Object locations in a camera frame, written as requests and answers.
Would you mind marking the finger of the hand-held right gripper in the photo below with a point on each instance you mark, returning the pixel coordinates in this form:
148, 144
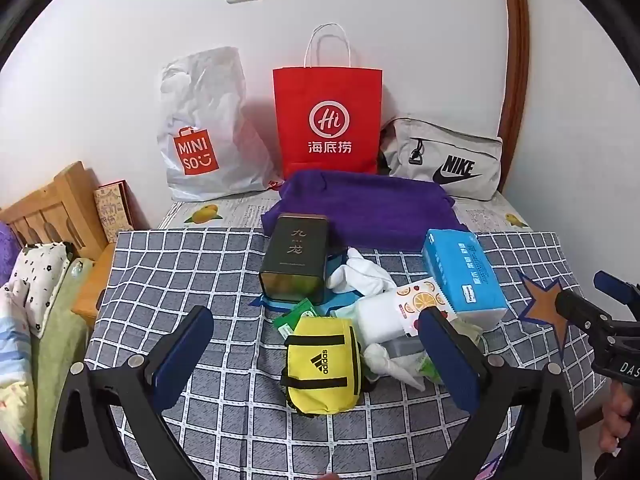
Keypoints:
580, 307
617, 287

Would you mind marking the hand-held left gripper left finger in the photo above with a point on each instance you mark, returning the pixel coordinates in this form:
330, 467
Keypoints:
182, 360

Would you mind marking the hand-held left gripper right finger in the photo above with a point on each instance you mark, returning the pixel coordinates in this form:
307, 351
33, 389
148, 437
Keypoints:
447, 360

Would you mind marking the green tissue pack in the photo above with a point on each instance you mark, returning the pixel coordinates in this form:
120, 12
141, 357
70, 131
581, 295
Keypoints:
412, 355

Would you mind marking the fruit print wipes packet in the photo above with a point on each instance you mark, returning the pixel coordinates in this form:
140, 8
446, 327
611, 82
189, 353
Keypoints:
422, 302

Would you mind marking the white cloth block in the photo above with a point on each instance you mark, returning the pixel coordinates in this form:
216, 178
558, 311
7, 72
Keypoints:
377, 320

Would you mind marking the green sachet strip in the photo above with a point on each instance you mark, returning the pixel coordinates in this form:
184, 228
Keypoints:
292, 320

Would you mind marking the white sock pair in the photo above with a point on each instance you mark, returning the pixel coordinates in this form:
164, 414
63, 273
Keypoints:
362, 272

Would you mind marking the yellow zip pouch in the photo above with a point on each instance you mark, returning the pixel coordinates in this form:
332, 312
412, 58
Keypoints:
322, 365

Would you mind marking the person's right hand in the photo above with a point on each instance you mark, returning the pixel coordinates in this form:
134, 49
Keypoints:
622, 420

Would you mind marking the orange star patch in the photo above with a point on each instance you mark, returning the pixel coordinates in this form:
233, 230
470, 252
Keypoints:
545, 310

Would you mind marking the blue tissue pack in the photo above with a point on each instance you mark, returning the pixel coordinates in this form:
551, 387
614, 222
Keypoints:
462, 275

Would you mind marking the grey checked cloth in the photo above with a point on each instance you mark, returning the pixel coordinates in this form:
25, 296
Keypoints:
200, 270

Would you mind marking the wooden board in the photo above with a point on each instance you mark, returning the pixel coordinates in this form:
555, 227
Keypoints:
92, 285

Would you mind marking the light green blanket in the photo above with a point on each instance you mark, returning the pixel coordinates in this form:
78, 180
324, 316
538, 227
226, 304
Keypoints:
55, 360

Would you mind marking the dark green tea tin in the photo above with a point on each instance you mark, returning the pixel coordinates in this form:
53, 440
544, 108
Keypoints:
295, 255

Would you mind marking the fruit printed sheet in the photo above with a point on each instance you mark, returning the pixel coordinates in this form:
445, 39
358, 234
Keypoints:
235, 212

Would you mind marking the white floral pillow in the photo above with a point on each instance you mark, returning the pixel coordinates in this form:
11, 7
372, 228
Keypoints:
42, 280

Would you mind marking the patterned gift box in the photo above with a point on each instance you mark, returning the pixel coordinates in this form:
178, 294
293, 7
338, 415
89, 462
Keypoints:
114, 212

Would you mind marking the purple towel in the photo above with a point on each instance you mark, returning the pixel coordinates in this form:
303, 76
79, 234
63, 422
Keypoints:
370, 210

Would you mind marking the pastel printed quilt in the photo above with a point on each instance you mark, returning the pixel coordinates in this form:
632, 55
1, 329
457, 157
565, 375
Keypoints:
12, 360

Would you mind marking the grey fabric sling bag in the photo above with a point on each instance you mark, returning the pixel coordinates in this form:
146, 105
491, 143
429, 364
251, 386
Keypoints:
450, 155

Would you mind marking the wooden bed headboard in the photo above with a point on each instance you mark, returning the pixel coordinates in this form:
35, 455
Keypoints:
50, 205

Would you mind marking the white plastic shopping bag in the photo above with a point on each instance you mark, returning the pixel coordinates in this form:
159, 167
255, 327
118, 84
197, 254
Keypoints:
210, 110

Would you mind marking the red paper carrier bag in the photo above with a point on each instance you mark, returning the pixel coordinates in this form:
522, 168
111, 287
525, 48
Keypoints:
327, 120

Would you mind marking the brown wooden door frame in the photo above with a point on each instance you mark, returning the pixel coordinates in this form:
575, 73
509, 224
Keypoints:
517, 85

